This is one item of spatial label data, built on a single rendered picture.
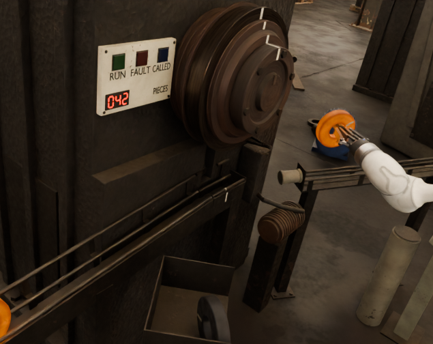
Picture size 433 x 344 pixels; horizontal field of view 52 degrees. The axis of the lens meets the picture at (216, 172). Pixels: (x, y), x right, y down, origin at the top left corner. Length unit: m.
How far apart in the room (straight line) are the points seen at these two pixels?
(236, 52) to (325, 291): 1.48
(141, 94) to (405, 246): 1.30
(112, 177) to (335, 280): 1.53
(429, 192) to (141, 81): 1.01
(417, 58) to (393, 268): 2.34
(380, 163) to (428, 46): 2.54
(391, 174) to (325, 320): 0.97
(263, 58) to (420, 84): 2.85
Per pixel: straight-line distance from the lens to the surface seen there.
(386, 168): 1.54
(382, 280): 2.17
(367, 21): 10.34
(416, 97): 4.07
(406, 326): 2.32
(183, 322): 1.27
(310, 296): 2.35
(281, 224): 1.85
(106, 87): 1.19
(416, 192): 1.65
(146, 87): 1.29
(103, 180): 1.29
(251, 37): 1.34
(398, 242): 2.05
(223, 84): 1.29
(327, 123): 1.78
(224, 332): 1.11
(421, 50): 4.08
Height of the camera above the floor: 1.56
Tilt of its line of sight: 30 degrees down
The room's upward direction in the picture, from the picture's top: 10 degrees clockwise
